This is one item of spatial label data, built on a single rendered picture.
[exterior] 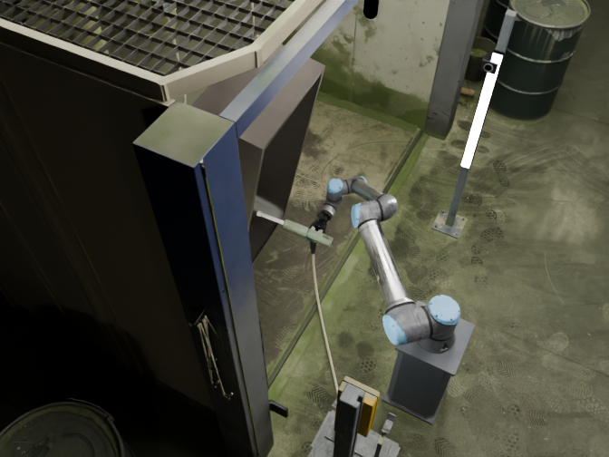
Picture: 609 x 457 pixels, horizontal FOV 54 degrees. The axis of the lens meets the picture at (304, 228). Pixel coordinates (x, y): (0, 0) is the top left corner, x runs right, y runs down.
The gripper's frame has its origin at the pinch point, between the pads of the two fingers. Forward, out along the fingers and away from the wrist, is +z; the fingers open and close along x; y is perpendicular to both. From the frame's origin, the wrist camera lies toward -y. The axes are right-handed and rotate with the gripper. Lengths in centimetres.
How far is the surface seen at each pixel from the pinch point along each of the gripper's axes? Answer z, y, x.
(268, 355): 61, 42, 1
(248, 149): 39, -113, 12
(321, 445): 114, -39, -54
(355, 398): 119, -125, -65
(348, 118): -154, 59, 35
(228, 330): 111, -111, -17
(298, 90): 1, -113, 8
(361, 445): 108, -40, -69
